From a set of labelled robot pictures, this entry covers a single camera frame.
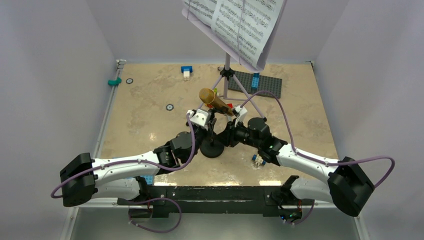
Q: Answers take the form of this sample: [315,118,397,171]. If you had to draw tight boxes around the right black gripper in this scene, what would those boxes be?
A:
[214,117,261,149]

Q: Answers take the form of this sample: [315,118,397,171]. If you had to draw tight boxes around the black microphone stand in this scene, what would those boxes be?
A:
[200,108,225,159]

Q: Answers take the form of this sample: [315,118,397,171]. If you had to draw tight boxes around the gold microphone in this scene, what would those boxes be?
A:
[198,88,234,116]

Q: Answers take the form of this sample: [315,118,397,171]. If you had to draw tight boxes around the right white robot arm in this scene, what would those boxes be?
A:
[216,117,375,217]

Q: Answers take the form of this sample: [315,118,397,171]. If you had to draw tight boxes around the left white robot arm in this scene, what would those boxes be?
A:
[50,121,210,207]

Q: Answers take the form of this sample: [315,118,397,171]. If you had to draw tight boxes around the white brick car blue wheels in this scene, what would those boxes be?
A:
[252,154,266,166]

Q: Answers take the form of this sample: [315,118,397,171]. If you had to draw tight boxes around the poker chip near centre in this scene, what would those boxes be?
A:
[166,104,174,111]

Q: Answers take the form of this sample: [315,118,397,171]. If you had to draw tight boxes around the lilac music stand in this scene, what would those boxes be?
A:
[181,0,289,127]

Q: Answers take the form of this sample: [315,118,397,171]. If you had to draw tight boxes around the blue and white bricks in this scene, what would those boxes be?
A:
[180,65,193,79]

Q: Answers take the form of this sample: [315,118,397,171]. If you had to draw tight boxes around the blue brick stack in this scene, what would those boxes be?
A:
[250,72,260,91]

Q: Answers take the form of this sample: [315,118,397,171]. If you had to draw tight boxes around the dark grey building baseplate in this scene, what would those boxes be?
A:
[234,71,283,99]

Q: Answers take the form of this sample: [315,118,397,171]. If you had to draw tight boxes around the light blue building baseplate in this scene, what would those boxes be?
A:
[141,175,155,185]

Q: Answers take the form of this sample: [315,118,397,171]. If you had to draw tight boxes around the white sheet music pages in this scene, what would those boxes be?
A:
[182,0,286,70]

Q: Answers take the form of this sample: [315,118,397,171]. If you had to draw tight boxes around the teal clamp hook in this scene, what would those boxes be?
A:
[107,77,122,87]

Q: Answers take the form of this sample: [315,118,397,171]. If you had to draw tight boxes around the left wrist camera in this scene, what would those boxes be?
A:
[187,109,212,130]

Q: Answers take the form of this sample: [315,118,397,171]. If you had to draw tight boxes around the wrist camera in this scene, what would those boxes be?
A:
[187,109,212,130]
[233,105,248,127]

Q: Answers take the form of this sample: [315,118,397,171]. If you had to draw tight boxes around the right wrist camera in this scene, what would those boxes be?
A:
[233,105,248,127]

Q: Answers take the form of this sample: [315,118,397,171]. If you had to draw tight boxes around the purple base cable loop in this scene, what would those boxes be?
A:
[127,197,183,233]

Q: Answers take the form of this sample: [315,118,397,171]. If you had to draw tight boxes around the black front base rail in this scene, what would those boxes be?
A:
[117,185,313,218]

